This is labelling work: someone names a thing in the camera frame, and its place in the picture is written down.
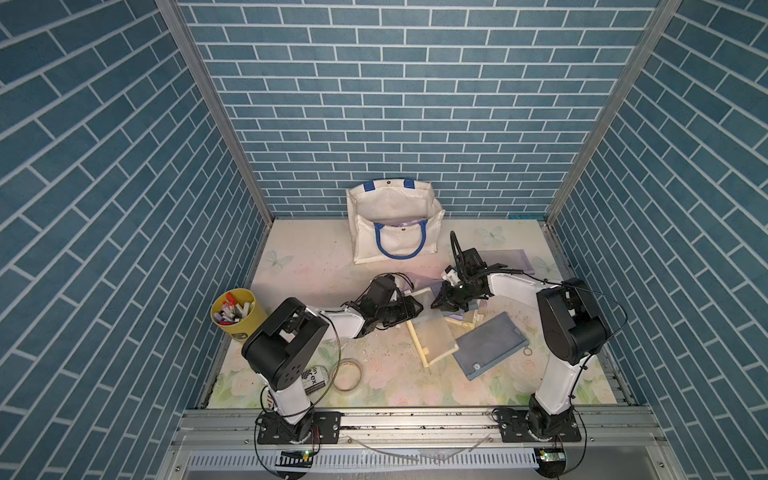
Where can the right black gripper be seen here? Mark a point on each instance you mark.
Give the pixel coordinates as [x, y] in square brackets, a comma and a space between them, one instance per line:
[445, 301]

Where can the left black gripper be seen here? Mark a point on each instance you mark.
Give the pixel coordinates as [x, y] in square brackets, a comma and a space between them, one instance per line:
[406, 311]

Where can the yellow trimmed mesh pouch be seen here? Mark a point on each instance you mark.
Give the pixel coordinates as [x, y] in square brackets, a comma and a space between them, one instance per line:
[430, 332]

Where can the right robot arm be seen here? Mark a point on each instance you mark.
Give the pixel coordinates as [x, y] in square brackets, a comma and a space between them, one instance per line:
[573, 328]

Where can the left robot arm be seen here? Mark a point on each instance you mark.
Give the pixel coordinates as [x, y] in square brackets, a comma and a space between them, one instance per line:
[281, 348]

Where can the blue mesh pouch right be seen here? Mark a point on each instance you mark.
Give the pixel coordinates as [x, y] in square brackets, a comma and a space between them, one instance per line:
[487, 345]

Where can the white canvas tote bag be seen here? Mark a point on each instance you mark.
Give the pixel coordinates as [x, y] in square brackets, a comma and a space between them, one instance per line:
[373, 205]

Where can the clear tape roll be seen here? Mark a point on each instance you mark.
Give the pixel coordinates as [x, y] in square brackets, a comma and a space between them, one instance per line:
[347, 376]

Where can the yellow cup with markers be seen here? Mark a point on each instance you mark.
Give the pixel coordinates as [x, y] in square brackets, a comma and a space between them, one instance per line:
[238, 314]

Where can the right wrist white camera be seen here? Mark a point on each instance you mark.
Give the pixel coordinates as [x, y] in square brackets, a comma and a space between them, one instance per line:
[452, 276]

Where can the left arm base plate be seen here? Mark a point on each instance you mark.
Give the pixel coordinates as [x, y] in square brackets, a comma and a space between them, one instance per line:
[318, 426]

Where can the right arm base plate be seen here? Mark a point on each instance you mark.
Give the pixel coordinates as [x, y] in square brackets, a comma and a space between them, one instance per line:
[521, 426]

